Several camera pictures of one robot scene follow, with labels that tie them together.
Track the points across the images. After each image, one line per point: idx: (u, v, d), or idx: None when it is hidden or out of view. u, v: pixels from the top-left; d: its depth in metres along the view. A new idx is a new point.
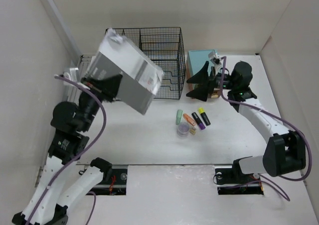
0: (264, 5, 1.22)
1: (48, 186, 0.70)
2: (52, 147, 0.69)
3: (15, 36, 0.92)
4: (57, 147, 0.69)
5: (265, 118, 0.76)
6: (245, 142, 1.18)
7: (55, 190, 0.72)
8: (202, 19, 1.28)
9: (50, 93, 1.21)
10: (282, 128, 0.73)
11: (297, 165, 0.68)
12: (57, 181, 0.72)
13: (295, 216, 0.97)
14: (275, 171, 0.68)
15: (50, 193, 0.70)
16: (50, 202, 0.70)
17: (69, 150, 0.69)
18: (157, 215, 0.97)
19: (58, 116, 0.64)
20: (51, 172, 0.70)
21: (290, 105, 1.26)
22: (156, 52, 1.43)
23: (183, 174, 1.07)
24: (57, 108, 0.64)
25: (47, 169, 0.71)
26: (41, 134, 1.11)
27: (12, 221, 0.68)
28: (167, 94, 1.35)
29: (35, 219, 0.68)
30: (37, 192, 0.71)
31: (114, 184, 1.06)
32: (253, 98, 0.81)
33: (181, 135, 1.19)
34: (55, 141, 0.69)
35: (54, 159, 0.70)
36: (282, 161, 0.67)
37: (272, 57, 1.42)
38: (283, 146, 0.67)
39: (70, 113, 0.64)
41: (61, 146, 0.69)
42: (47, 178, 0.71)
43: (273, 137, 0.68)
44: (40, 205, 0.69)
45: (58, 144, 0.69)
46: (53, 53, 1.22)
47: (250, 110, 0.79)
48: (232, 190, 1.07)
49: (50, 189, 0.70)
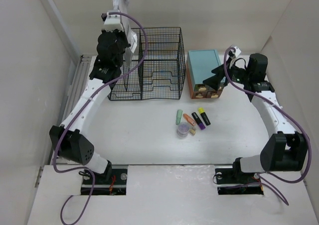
0: (265, 5, 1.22)
1: (90, 97, 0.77)
2: (94, 70, 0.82)
3: (15, 37, 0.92)
4: (97, 71, 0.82)
5: (275, 114, 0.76)
6: (245, 142, 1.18)
7: (94, 104, 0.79)
8: (203, 19, 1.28)
9: (50, 92, 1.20)
10: (289, 128, 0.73)
11: (293, 165, 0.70)
12: (97, 98, 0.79)
13: (295, 216, 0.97)
14: (269, 167, 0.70)
15: (90, 105, 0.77)
16: (89, 113, 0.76)
17: (108, 72, 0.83)
18: (156, 215, 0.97)
19: (102, 42, 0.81)
20: (92, 90, 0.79)
21: (289, 105, 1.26)
22: (156, 52, 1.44)
23: (183, 174, 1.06)
24: (101, 38, 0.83)
25: (87, 88, 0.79)
26: (41, 134, 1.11)
27: (52, 131, 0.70)
28: (167, 94, 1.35)
29: (76, 126, 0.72)
30: (78, 103, 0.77)
31: (114, 184, 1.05)
32: (270, 91, 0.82)
33: (181, 135, 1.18)
34: (96, 68, 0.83)
35: (95, 80, 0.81)
36: (279, 159, 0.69)
37: (271, 57, 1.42)
38: (284, 145, 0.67)
39: (113, 40, 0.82)
41: (102, 71, 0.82)
42: (88, 93, 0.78)
43: (276, 135, 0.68)
44: (80, 115, 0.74)
45: (98, 70, 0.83)
46: (52, 52, 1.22)
47: (263, 103, 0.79)
48: (232, 190, 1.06)
49: (91, 102, 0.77)
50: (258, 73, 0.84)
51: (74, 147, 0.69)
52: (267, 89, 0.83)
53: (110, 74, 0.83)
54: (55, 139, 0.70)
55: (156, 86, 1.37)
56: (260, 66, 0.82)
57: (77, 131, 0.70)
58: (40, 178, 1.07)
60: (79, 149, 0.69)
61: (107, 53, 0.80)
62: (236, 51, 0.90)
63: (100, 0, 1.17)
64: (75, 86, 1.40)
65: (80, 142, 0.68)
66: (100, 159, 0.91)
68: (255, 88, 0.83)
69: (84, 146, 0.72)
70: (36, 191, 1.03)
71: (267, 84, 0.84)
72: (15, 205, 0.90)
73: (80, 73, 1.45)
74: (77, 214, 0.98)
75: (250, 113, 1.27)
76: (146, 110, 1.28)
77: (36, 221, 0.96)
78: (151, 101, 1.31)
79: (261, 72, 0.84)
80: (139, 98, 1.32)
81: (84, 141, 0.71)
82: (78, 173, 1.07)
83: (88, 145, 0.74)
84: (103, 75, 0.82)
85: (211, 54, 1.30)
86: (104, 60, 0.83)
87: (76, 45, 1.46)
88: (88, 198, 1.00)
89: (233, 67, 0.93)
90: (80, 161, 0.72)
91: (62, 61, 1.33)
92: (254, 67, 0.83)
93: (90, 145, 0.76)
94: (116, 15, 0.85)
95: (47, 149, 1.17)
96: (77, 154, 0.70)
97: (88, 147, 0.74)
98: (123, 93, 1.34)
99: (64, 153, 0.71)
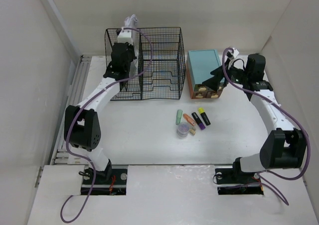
0: (265, 4, 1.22)
1: (105, 88, 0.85)
2: (107, 73, 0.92)
3: (14, 36, 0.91)
4: (110, 74, 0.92)
5: (274, 111, 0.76)
6: (245, 142, 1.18)
7: (107, 95, 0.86)
8: (202, 19, 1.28)
9: (50, 93, 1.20)
10: (287, 124, 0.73)
11: (293, 162, 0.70)
12: (110, 91, 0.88)
13: (295, 216, 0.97)
14: (269, 164, 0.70)
15: (104, 94, 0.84)
16: (102, 101, 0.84)
17: (119, 75, 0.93)
18: (157, 215, 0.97)
19: (114, 50, 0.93)
20: (106, 84, 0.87)
21: (289, 105, 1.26)
22: (156, 52, 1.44)
23: (183, 175, 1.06)
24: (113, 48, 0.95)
25: (101, 83, 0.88)
26: (41, 134, 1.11)
27: (68, 109, 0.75)
28: (167, 94, 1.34)
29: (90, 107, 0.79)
30: (93, 92, 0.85)
31: (114, 184, 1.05)
32: (268, 90, 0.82)
33: (181, 135, 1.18)
34: (108, 71, 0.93)
35: (108, 78, 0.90)
36: (278, 156, 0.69)
37: (271, 57, 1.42)
38: (283, 141, 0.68)
39: (124, 49, 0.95)
41: (114, 74, 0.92)
42: (103, 85, 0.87)
43: (275, 132, 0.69)
44: (95, 99, 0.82)
45: (111, 73, 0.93)
46: (52, 52, 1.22)
47: (261, 101, 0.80)
48: (232, 190, 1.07)
49: (104, 92, 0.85)
50: (256, 72, 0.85)
51: (88, 124, 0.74)
52: (266, 88, 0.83)
53: (121, 76, 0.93)
54: (70, 116, 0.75)
55: (156, 86, 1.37)
56: (259, 65, 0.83)
57: (92, 110, 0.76)
58: (40, 178, 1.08)
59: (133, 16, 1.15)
60: (90, 127, 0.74)
61: (118, 58, 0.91)
62: (234, 52, 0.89)
63: (100, 1, 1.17)
64: (75, 86, 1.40)
65: (94, 120, 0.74)
66: (102, 155, 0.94)
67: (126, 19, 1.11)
68: (254, 87, 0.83)
69: (95, 128, 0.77)
70: (36, 191, 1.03)
71: (266, 84, 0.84)
72: (15, 205, 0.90)
73: (80, 73, 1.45)
74: (77, 211, 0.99)
75: (250, 113, 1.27)
76: (146, 110, 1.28)
77: (37, 222, 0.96)
78: (151, 101, 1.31)
79: (259, 71, 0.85)
80: (139, 98, 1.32)
81: (96, 122, 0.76)
82: (78, 174, 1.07)
83: (97, 129, 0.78)
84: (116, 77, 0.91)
85: (211, 54, 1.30)
86: (115, 65, 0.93)
87: (76, 45, 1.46)
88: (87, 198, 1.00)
89: (231, 68, 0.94)
90: (88, 144, 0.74)
91: (62, 61, 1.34)
92: (253, 66, 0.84)
93: (99, 131, 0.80)
94: (128, 30, 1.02)
95: (47, 149, 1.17)
96: (88, 133, 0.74)
97: (97, 131, 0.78)
98: (123, 93, 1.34)
99: (75, 134, 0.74)
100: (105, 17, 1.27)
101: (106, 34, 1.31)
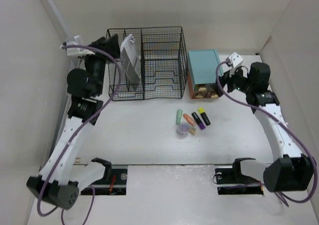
0: (265, 5, 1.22)
1: (69, 142, 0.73)
2: (72, 107, 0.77)
3: (15, 37, 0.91)
4: (76, 108, 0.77)
5: (280, 134, 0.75)
6: (245, 142, 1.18)
7: (74, 147, 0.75)
8: (203, 19, 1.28)
9: (50, 93, 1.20)
10: (294, 149, 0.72)
11: (298, 187, 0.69)
12: (77, 139, 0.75)
13: (295, 216, 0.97)
14: (273, 188, 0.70)
15: (70, 149, 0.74)
16: (69, 158, 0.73)
17: (87, 109, 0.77)
18: (156, 215, 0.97)
19: (71, 82, 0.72)
20: (71, 131, 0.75)
21: (289, 105, 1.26)
22: (158, 52, 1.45)
23: (183, 174, 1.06)
24: (70, 76, 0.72)
25: (66, 130, 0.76)
26: (41, 134, 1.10)
27: (30, 184, 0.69)
28: (169, 94, 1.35)
29: (54, 177, 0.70)
30: (57, 148, 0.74)
31: (114, 184, 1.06)
32: (275, 104, 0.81)
33: (181, 135, 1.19)
34: (75, 103, 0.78)
35: (74, 120, 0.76)
36: (284, 182, 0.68)
37: (271, 57, 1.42)
38: (289, 169, 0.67)
39: (83, 78, 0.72)
41: (80, 107, 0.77)
42: (67, 136, 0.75)
43: (282, 160, 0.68)
44: (59, 163, 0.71)
45: (78, 106, 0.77)
46: (52, 52, 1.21)
47: (267, 119, 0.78)
48: (232, 190, 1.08)
49: (70, 146, 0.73)
50: (261, 83, 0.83)
51: (53, 196, 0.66)
52: (272, 101, 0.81)
53: (90, 109, 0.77)
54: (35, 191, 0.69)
55: (159, 86, 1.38)
56: (262, 75, 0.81)
57: (55, 182, 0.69)
58: None
59: (129, 34, 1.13)
60: (58, 199, 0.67)
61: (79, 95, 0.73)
62: (236, 60, 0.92)
63: (100, 0, 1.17)
64: None
65: (59, 190, 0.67)
66: (92, 172, 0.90)
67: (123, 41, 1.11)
68: (259, 101, 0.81)
69: (65, 191, 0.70)
70: None
71: (272, 97, 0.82)
72: (14, 205, 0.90)
73: None
74: (77, 209, 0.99)
75: (250, 113, 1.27)
76: (145, 110, 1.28)
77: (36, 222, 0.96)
78: (152, 101, 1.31)
79: (263, 82, 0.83)
80: (141, 98, 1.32)
81: (64, 188, 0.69)
82: None
83: (68, 190, 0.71)
84: (83, 113, 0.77)
85: (211, 53, 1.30)
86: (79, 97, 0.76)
87: None
88: (93, 200, 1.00)
89: (235, 76, 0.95)
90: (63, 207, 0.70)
91: (62, 61, 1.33)
92: (256, 77, 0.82)
93: (72, 188, 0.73)
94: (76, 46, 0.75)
95: (46, 150, 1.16)
96: (57, 201, 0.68)
97: (68, 191, 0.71)
98: (125, 93, 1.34)
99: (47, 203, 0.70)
100: (106, 17, 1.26)
101: (108, 34, 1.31)
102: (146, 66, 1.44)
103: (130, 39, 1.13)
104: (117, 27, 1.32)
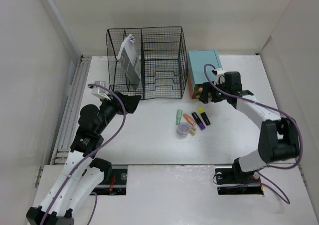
0: (265, 5, 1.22)
1: (70, 175, 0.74)
2: (75, 143, 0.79)
3: (15, 37, 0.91)
4: (78, 143, 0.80)
5: (259, 108, 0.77)
6: (245, 142, 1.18)
7: (74, 180, 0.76)
8: (203, 19, 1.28)
9: (50, 92, 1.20)
10: (275, 116, 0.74)
11: (291, 152, 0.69)
12: (78, 172, 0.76)
13: (295, 216, 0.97)
14: (269, 157, 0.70)
15: (70, 182, 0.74)
16: (68, 191, 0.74)
17: (89, 144, 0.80)
18: (156, 215, 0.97)
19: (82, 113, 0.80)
20: (72, 165, 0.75)
21: (289, 105, 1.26)
22: (158, 52, 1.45)
23: (183, 175, 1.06)
24: (84, 109, 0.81)
25: (68, 162, 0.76)
26: (40, 134, 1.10)
27: (27, 216, 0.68)
28: (169, 94, 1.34)
29: (53, 209, 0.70)
30: (58, 179, 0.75)
31: (114, 184, 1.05)
32: (249, 94, 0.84)
33: (181, 135, 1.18)
34: (77, 139, 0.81)
35: (76, 154, 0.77)
36: (275, 148, 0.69)
37: (272, 57, 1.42)
38: (274, 131, 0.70)
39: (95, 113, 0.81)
41: (83, 142, 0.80)
42: (68, 168, 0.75)
43: (266, 122, 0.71)
44: (59, 194, 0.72)
45: (79, 140, 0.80)
46: (52, 52, 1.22)
47: (246, 104, 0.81)
48: (232, 190, 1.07)
49: (71, 178, 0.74)
50: (235, 85, 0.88)
51: None
52: (246, 93, 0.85)
53: (91, 145, 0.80)
54: (33, 222, 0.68)
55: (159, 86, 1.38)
56: (234, 76, 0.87)
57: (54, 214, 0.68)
58: (40, 178, 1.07)
59: (129, 34, 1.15)
60: None
61: (86, 125, 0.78)
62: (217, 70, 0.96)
63: (100, 1, 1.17)
64: (75, 85, 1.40)
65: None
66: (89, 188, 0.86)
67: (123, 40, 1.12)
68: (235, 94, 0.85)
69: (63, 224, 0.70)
70: (36, 192, 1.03)
71: (245, 90, 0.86)
72: (14, 205, 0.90)
73: (80, 72, 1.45)
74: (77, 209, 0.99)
75: None
76: (145, 110, 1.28)
77: None
78: (152, 101, 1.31)
79: (238, 83, 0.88)
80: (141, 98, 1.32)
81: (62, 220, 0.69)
82: None
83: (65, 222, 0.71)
84: (84, 147, 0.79)
85: (210, 53, 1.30)
86: (85, 132, 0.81)
87: (76, 45, 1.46)
88: (96, 199, 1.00)
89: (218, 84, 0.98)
90: None
91: (61, 61, 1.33)
92: (230, 80, 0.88)
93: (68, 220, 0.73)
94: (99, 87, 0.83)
95: (46, 150, 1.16)
96: None
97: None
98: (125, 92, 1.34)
99: None
100: (105, 18, 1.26)
101: (108, 34, 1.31)
102: (146, 66, 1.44)
103: (129, 39, 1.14)
104: (117, 27, 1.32)
